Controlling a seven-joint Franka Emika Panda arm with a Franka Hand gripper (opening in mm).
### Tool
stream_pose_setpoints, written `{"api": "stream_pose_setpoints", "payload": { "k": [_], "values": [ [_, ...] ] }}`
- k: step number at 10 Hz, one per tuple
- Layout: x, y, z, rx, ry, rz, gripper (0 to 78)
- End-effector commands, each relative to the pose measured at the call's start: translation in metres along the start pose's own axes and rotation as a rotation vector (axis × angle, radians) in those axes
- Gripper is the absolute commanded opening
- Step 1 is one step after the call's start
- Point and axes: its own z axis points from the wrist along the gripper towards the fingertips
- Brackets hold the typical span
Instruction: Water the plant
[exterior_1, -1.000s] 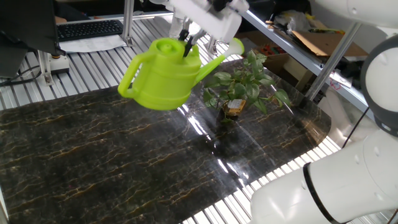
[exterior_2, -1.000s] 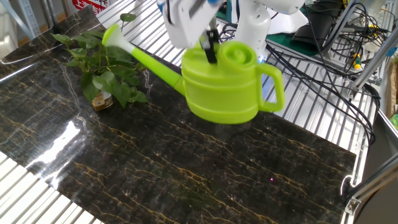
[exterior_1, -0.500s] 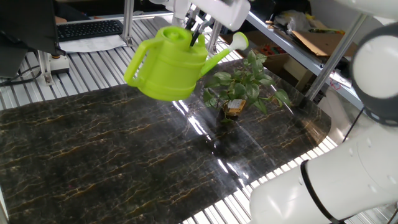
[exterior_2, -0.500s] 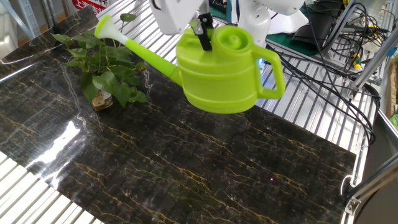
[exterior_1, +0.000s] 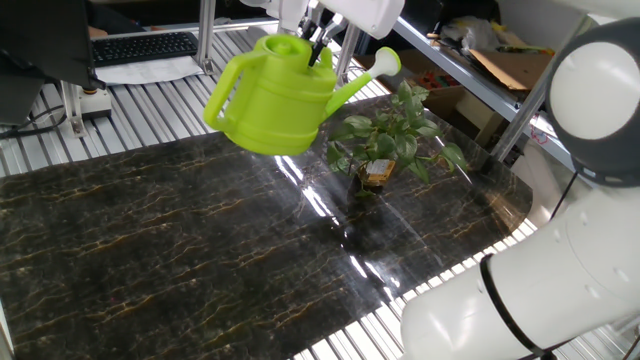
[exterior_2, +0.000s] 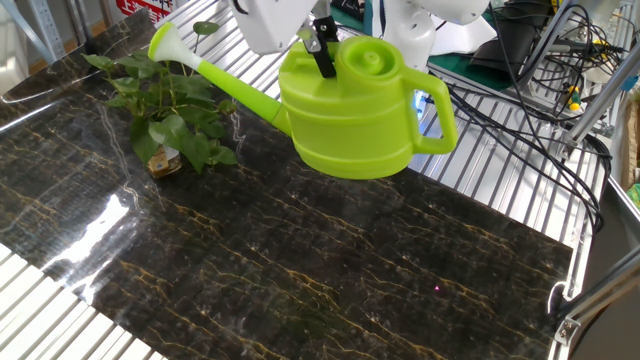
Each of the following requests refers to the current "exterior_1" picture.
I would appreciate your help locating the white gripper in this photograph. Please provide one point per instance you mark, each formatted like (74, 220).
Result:
(370, 15)

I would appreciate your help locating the lime green watering can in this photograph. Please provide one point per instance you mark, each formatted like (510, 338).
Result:
(280, 110)

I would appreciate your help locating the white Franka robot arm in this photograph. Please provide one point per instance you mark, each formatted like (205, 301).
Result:
(550, 300)

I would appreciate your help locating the green potted plant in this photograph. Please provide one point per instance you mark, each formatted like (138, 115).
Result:
(400, 145)

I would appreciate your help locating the red orange packets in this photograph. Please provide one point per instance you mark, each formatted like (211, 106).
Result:
(437, 80)

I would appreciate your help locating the brown cardboard box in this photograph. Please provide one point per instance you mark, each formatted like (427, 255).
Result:
(450, 102)

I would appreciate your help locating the white plastic bag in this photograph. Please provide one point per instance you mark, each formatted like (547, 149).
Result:
(470, 32)

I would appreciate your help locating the white paper sheet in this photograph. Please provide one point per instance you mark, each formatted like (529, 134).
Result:
(150, 72)

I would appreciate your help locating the black keyboard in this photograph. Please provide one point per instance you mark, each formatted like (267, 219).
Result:
(145, 47)

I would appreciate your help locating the flat cardboard sheet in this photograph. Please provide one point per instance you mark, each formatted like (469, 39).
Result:
(515, 70)

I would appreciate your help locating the aluminium shelf leg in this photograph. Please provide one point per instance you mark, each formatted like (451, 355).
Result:
(520, 125)

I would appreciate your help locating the dark marble pattern mat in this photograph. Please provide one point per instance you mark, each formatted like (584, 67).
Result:
(150, 250)

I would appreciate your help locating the black monitor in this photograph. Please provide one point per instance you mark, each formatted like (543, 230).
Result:
(40, 40)

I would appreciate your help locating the slim aluminium shelf post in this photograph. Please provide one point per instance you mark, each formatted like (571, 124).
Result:
(347, 55)

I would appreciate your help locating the aluminium horizontal frame rail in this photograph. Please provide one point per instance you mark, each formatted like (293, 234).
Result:
(232, 25)

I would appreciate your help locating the aluminium vertical frame post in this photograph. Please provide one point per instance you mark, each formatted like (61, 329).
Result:
(206, 30)

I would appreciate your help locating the grey metal shelf rail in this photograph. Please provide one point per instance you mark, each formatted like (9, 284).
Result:
(470, 85)

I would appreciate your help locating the aluminium upright bracket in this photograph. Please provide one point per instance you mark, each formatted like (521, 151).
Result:
(74, 110)

